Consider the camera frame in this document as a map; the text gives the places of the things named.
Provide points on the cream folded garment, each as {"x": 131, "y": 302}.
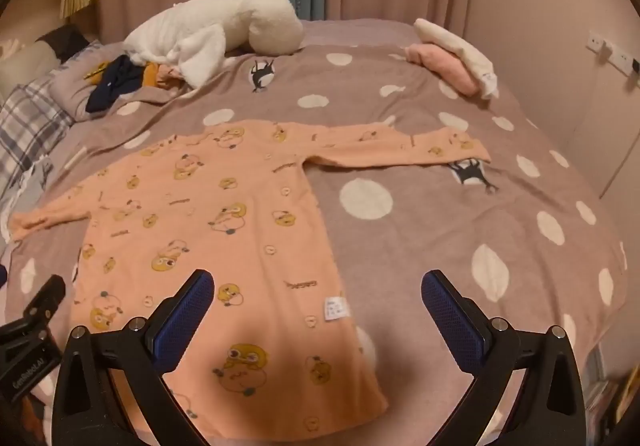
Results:
{"x": 465, "y": 51}

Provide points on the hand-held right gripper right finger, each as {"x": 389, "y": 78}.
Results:
{"x": 452, "y": 311}

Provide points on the pale blue cloth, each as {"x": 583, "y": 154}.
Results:
{"x": 30, "y": 181}

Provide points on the lavender pillow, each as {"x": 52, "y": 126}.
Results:
{"x": 80, "y": 76}

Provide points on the mauve white-dotted blanket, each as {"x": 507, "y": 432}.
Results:
{"x": 425, "y": 251}

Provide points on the pink cartoon print shirt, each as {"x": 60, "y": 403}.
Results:
{"x": 225, "y": 226}

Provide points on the stack of books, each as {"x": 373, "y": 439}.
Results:
{"x": 612, "y": 401}

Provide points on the small gold object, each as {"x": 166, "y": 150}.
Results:
{"x": 95, "y": 74}

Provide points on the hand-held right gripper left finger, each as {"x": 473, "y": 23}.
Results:
{"x": 182, "y": 311}

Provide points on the cream pillow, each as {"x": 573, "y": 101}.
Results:
{"x": 25, "y": 69}

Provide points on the navy cloth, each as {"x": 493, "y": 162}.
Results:
{"x": 112, "y": 86}

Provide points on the white wall power strip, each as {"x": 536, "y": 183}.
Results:
{"x": 598, "y": 44}

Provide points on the white fluffy plush garment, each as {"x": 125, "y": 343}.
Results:
{"x": 210, "y": 26}

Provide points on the plaid cloth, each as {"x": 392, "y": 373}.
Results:
{"x": 27, "y": 126}

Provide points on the orange cloth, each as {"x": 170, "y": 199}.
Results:
{"x": 150, "y": 75}

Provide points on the pink folded garment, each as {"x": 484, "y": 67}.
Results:
{"x": 445, "y": 64}

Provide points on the white wall socket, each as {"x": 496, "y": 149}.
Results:
{"x": 627, "y": 62}

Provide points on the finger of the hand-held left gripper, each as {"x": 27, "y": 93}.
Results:
{"x": 45, "y": 298}

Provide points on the small pink cloth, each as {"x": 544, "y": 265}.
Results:
{"x": 170, "y": 76}

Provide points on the dark pillow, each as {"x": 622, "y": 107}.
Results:
{"x": 62, "y": 40}

